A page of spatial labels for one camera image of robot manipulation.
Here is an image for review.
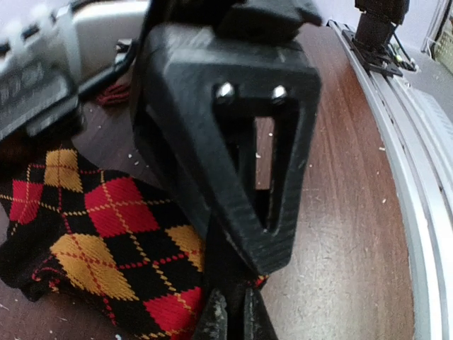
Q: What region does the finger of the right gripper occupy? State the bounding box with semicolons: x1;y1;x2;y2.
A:
134;25;321;274

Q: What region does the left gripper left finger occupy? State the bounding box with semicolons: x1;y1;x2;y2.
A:
193;289;228;340

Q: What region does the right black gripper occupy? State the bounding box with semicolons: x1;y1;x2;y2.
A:
144;1;322;39

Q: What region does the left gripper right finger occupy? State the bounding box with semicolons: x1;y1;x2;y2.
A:
243;288;278;340

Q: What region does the red yellow argyle sock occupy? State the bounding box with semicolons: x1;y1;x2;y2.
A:
1;145;205;339

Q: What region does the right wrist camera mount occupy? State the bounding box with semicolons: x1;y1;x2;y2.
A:
1;1;149;141

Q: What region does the front aluminium rail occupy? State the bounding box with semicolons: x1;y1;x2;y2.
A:
328;20;452;339

